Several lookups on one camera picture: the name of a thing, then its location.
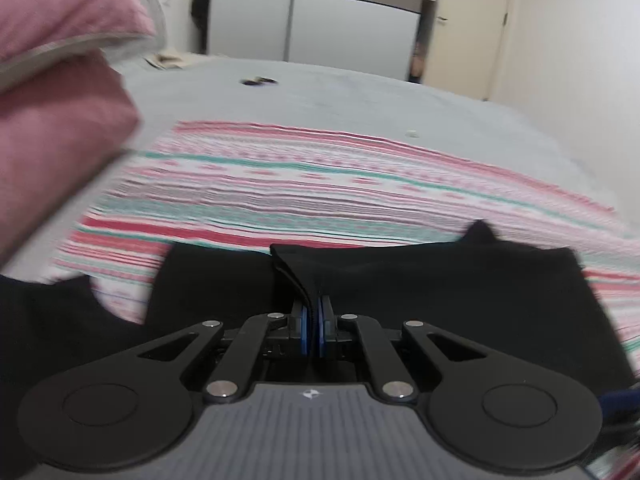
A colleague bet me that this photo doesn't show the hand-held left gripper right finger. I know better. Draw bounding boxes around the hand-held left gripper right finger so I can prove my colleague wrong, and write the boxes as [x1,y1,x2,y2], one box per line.
[316,297,488,403]

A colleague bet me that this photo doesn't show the hanging dark clothes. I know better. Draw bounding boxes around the hanging dark clothes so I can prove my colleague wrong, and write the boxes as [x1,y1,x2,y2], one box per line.
[191,0,215,55]

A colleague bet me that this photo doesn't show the folded black cloth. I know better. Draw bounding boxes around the folded black cloth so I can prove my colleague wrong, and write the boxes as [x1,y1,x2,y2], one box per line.
[0,274,147,466]

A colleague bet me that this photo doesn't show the white and brown wardrobe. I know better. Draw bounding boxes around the white and brown wardrobe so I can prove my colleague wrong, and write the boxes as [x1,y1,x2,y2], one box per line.
[205,0,435,82]

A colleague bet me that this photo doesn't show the pink pillow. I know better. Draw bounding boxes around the pink pillow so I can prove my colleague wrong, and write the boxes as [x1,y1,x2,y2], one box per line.
[0,0,159,93]
[0,52,142,267]

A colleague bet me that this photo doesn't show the cream door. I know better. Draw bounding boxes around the cream door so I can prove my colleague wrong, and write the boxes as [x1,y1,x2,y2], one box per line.
[424,0,516,102]

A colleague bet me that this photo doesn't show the beige cloth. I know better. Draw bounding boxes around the beige cloth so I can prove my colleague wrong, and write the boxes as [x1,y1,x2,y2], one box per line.
[145,51,201,71]

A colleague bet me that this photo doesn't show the black pants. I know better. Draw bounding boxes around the black pants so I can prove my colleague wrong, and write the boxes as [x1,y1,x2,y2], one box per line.
[144,220,640,403]

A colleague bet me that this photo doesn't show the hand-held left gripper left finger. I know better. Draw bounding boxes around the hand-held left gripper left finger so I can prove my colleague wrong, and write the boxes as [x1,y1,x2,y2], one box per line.
[135,297,312,403]

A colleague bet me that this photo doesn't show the grey bed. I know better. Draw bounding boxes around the grey bed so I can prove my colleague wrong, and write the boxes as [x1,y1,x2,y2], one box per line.
[0,54,640,281]

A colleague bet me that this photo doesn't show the striped patterned blanket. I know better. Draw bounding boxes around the striped patterned blanket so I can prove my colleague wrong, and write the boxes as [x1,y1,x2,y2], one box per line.
[52,120,640,480]

